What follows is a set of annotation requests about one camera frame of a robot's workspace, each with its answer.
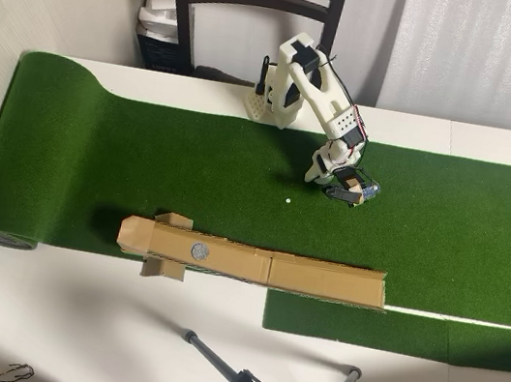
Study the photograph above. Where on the wrist camera with blue board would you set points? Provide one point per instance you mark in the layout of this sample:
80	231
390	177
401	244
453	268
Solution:
351	190

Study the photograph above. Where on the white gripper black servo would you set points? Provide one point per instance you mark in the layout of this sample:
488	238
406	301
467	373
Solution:
316	172

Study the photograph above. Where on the gray round mark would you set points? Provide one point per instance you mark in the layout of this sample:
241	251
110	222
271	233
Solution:
200	251

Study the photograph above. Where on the long green turf mat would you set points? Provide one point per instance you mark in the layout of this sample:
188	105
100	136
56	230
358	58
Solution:
425	229

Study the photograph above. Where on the short green turf piece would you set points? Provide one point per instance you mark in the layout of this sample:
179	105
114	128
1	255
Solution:
360	326

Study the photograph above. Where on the cardboard ramp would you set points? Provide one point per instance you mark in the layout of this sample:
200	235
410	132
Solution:
319	280

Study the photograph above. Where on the dark printed box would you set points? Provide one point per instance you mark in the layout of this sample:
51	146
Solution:
158	54

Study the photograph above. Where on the white curtain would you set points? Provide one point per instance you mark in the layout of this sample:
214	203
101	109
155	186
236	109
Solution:
479	57

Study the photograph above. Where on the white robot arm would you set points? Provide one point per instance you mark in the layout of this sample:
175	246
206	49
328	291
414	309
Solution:
325	99

